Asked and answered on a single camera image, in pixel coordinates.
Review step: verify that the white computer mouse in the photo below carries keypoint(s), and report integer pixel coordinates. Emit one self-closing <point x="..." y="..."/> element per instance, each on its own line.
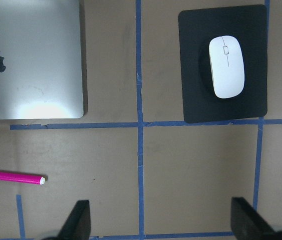
<point x="227" y="66"/>

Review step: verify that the pink highlighter pen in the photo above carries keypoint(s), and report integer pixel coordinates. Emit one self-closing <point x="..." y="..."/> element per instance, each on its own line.
<point x="22" y="178"/>

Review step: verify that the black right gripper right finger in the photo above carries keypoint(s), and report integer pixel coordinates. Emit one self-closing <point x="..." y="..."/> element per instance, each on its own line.
<point x="247" y="224"/>

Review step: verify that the black mousepad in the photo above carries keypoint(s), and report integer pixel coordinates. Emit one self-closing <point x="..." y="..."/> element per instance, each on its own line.
<point x="248" y="24"/>

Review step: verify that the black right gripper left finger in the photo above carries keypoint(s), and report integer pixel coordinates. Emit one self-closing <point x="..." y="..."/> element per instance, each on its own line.
<point x="78" y="224"/>

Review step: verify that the silver laptop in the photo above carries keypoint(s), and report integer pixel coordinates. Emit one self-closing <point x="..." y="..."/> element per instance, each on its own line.
<point x="40" y="60"/>

